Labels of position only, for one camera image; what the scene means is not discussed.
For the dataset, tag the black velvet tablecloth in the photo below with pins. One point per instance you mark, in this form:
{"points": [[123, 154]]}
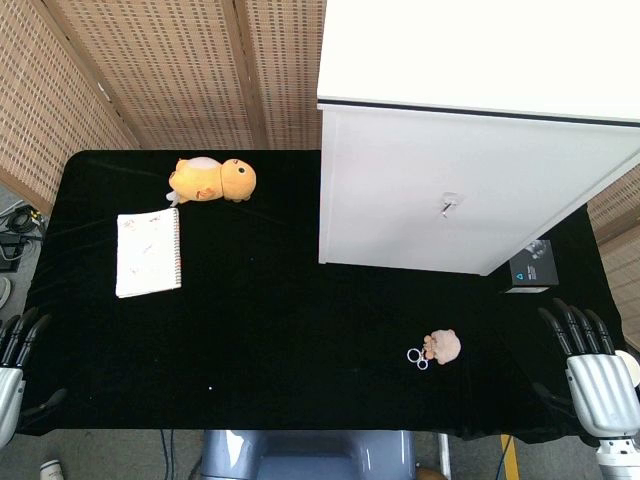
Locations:
{"points": [[280, 325]]}

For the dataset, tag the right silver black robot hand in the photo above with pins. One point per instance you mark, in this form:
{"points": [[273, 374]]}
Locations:
{"points": [[600, 390]]}

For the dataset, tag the white paper cup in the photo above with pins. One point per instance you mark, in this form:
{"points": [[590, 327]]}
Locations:
{"points": [[631, 367]]}

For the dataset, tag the white spiral notebook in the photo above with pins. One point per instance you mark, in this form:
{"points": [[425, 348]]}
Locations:
{"points": [[148, 253]]}

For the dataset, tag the orange plush duck toy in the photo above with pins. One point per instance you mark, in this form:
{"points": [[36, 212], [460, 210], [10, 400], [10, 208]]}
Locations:
{"points": [[215, 181]]}

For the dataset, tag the small black product box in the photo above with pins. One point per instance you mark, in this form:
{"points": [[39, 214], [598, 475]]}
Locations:
{"points": [[533, 270]]}

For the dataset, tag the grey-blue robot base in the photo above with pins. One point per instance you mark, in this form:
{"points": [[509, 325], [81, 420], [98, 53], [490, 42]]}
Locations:
{"points": [[305, 455]]}

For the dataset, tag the white plastic bottle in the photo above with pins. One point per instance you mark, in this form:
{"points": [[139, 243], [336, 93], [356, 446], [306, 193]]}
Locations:
{"points": [[52, 471]]}

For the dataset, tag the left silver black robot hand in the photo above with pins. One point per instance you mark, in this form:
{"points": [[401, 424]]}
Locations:
{"points": [[7, 395]]}

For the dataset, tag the metal table leg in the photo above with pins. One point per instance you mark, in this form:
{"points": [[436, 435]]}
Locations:
{"points": [[444, 456]]}

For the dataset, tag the white cabinet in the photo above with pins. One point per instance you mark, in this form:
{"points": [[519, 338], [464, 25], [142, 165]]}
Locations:
{"points": [[450, 150]]}

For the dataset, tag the woven bamboo folding screen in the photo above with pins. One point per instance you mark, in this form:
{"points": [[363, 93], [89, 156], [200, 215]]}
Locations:
{"points": [[620, 240], [150, 75]]}

